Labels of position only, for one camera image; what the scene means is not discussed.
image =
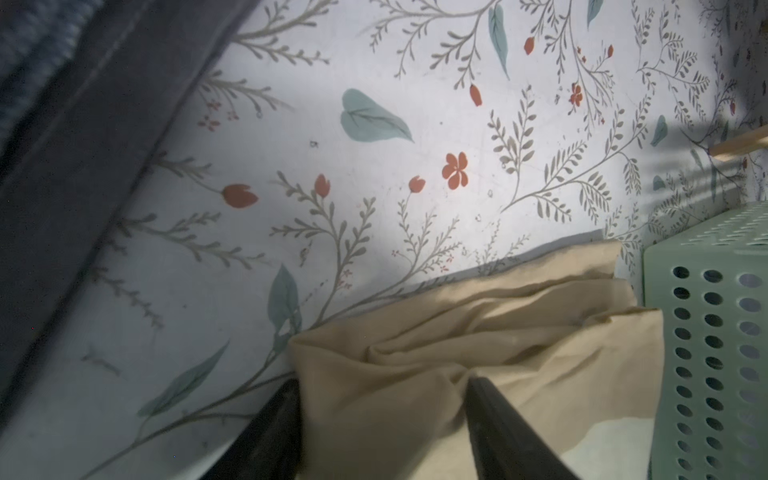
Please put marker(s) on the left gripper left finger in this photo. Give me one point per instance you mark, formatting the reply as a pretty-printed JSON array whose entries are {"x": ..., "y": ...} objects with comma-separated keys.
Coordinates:
[{"x": 270, "y": 447}]

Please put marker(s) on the beige and grey pillowcase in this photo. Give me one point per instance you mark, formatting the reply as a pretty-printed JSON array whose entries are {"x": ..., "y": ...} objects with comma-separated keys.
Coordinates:
[{"x": 561, "y": 337}]

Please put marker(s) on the plain grey folded pillowcase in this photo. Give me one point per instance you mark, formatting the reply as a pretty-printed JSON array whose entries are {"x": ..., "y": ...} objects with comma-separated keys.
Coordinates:
[{"x": 88, "y": 90}]

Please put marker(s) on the mint green plastic basket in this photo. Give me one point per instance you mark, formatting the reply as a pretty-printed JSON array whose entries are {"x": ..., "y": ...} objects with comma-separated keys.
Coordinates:
[{"x": 710, "y": 283}]

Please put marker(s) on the floral table cloth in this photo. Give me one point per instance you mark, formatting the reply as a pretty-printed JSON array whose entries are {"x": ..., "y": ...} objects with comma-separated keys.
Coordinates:
[{"x": 352, "y": 157}]

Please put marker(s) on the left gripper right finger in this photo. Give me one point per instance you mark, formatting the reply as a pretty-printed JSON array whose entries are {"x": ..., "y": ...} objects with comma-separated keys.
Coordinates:
[{"x": 504, "y": 445}]

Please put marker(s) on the white board on easel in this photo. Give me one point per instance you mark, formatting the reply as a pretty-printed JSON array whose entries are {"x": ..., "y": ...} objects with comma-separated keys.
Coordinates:
[{"x": 741, "y": 145}]

